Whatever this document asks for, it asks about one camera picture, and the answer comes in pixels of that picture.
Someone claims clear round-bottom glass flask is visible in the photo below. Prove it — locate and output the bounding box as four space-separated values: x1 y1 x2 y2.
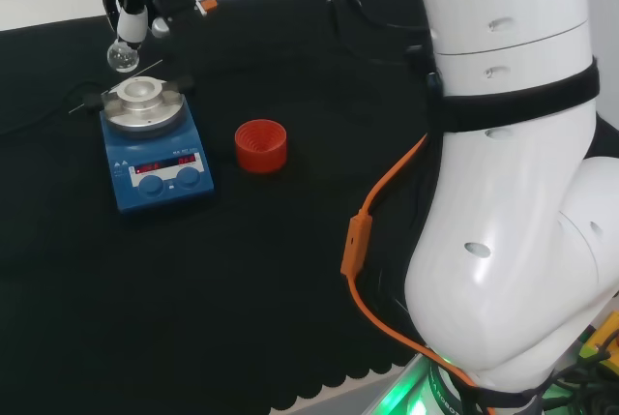
105 36 142 74

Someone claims heater with blue base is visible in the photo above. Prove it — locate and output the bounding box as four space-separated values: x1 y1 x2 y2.
81 74 217 216

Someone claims thin metal probe rod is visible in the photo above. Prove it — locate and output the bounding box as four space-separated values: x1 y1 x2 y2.
67 59 164 114

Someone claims black bench cloth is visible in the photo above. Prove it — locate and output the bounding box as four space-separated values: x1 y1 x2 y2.
0 0 619 415

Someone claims yellow stop button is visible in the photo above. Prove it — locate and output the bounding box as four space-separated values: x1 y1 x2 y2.
578 311 619 364

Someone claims black heater cable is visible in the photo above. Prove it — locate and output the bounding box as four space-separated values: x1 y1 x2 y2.
0 79 101 138

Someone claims orange ribbed flask support ring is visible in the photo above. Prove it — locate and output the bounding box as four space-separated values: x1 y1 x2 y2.
234 118 289 175

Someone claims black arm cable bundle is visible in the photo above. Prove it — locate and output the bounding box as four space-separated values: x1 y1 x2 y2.
311 0 444 102

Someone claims orange cable with inline box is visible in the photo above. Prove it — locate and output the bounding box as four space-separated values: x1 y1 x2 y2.
339 133 495 415

